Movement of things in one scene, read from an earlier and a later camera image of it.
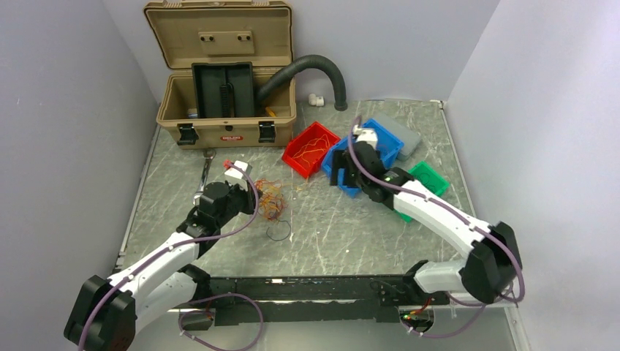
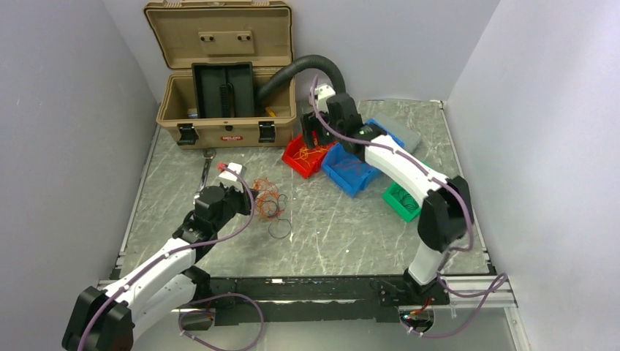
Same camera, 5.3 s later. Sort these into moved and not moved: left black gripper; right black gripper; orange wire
Moved: right black gripper
Not moved: left black gripper; orange wire
